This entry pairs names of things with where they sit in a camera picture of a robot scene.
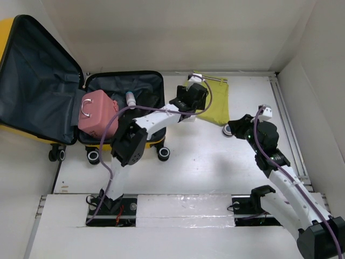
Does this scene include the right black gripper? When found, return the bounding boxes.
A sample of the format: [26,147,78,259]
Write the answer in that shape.
[227,114,261,154]

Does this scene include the small round black jar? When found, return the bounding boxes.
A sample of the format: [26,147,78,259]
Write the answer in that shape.
[222,124,232,138]

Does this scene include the yellow-green shorts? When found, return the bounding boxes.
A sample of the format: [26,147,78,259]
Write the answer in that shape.
[197,74,230,126]

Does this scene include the black roll-up pouch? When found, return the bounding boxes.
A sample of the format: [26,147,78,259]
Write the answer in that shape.
[136,91,161,108]

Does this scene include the white bottle teal cap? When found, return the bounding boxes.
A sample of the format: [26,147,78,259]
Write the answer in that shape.
[126,91,136,107]

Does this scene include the pink cosmetic case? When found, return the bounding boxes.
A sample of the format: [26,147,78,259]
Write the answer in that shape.
[78,90,119,140]

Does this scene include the yellow hard-shell suitcase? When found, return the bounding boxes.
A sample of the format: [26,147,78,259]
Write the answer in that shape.
[1,15,165,165]

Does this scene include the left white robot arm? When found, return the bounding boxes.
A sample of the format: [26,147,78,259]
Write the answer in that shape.
[96,79,213,214]

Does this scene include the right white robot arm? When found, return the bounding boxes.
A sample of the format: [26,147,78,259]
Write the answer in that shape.
[228,114,344,258]

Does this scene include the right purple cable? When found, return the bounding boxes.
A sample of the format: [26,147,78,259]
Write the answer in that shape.
[254,107,342,259]

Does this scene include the purple cable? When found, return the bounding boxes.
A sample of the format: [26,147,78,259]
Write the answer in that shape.
[254,107,342,259]
[91,75,213,219]

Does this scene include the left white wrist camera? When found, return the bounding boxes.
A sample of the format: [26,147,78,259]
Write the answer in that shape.
[188,73,204,83]

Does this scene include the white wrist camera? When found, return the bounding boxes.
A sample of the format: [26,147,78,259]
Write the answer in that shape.
[258,105,273,121]
[188,73,204,83]

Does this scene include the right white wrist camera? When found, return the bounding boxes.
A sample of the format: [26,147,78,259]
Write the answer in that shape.
[258,105,273,121]

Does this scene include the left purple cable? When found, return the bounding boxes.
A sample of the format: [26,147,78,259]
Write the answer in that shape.
[91,75,213,219]

